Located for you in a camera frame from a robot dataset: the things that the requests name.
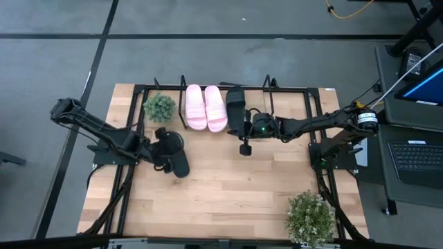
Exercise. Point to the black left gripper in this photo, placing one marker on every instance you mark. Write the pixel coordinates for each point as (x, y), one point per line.
(162, 148)

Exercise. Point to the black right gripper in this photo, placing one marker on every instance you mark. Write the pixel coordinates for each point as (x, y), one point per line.
(263, 126)

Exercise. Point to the black slide sandal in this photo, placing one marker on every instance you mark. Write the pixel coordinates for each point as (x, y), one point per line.
(183, 166)
(235, 100)

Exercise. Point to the pink slide sandal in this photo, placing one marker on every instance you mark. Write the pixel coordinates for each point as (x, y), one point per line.
(216, 117)
(195, 114)

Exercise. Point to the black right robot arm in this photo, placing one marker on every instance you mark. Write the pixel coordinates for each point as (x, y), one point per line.
(318, 121)

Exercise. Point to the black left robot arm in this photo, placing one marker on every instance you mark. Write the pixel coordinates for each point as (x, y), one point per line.
(90, 122)

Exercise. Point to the small dark green plant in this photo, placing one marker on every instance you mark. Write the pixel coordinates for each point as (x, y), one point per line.
(159, 107)

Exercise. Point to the white-flowered plant in black pot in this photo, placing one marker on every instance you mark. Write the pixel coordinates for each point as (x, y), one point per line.
(309, 219)

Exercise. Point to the white paper sheet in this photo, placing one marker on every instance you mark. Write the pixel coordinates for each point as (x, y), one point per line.
(362, 155)

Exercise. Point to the grey side desk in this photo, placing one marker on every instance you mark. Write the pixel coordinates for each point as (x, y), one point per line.
(387, 86)

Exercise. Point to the black chair leg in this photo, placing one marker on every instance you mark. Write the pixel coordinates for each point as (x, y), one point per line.
(10, 158)

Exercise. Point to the black laptop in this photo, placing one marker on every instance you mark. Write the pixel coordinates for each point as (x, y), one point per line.
(418, 159)

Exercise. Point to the black power adapter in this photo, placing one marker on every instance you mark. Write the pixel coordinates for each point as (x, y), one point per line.
(412, 62)

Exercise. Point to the monitor with blue screen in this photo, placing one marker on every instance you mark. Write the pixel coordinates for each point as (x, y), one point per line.
(427, 88)

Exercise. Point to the black stand leg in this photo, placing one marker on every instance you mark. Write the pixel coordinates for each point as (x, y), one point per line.
(412, 32)

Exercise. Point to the wooden shelf with black frame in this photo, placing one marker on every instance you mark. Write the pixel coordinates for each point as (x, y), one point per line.
(257, 100)

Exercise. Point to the black aluminium table frame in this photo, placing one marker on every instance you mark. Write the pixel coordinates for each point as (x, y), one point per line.
(138, 89)

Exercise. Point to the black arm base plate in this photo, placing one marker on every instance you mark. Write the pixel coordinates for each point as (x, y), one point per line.
(342, 162)
(104, 159)

